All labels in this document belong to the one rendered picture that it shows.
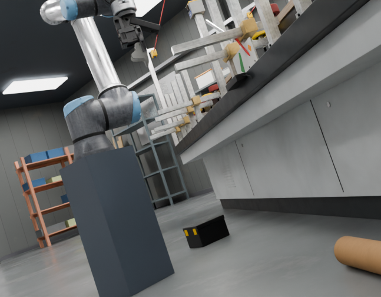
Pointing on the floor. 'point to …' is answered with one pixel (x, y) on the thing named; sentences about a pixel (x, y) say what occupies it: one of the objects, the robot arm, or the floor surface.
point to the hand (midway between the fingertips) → (148, 63)
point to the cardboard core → (363, 254)
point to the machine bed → (313, 154)
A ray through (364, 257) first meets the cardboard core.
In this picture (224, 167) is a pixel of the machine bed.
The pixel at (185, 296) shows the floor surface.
